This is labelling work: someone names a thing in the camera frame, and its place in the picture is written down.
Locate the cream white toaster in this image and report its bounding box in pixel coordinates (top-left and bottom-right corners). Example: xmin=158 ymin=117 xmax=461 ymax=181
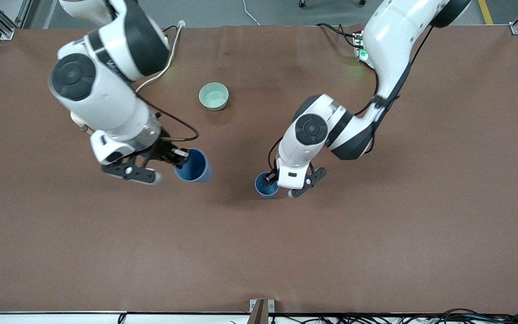
xmin=70 ymin=111 xmax=93 ymax=134

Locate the metal mounting bracket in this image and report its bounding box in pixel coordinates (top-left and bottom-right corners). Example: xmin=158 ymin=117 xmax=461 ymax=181
xmin=249 ymin=299 xmax=275 ymax=324

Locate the white floor cable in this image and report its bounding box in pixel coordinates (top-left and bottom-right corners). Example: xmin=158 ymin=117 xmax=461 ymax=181
xmin=242 ymin=0 xmax=260 ymax=26

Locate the blue plastic cup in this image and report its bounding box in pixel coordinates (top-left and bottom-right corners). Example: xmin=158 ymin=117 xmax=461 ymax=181
xmin=255 ymin=172 xmax=281 ymax=199
xmin=174 ymin=148 xmax=213 ymax=183

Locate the brown table cover sheet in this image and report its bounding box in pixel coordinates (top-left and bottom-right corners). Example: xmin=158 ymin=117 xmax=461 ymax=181
xmin=0 ymin=25 xmax=518 ymax=314

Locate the white toaster power cable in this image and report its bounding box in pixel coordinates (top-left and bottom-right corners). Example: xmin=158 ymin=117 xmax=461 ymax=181
xmin=134 ymin=20 xmax=186 ymax=94

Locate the black cable tangle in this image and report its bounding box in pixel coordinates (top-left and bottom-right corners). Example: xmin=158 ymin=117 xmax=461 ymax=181
xmin=230 ymin=308 xmax=518 ymax=324

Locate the green bowl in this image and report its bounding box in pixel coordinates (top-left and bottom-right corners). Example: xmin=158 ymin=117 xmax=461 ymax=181
xmin=198 ymin=82 xmax=230 ymax=111

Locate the black left base cable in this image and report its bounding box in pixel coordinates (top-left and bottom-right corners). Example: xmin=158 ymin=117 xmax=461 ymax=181
xmin=317 ymin=22 xmax=363 ymax=46

